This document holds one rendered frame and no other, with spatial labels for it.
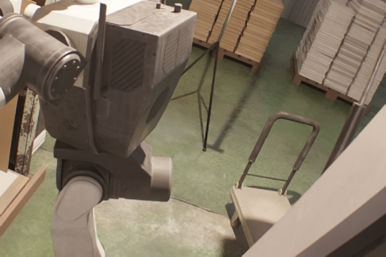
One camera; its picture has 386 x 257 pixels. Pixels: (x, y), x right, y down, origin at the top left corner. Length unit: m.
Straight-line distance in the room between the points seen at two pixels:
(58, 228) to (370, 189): 0.93
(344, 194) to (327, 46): 5.28
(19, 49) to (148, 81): 0.24
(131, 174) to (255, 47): 4.40
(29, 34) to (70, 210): 0.50
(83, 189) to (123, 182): 0.10
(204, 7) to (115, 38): 4.46
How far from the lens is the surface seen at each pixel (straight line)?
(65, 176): 1.04
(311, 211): 0.36
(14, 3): 1.42
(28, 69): 0.70
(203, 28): 5.30
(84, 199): 1.05
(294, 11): 9.74
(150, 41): 0.76
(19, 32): 0.73
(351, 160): 0.34
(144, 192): 1.05
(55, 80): 0.68
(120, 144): 0.88
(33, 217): 2.35
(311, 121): 2.58
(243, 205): 2.60
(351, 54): 5.66
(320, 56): 5.61
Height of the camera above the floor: 1.65
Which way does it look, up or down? 26 degrees down
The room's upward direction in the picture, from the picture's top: 22 degrees clockwise
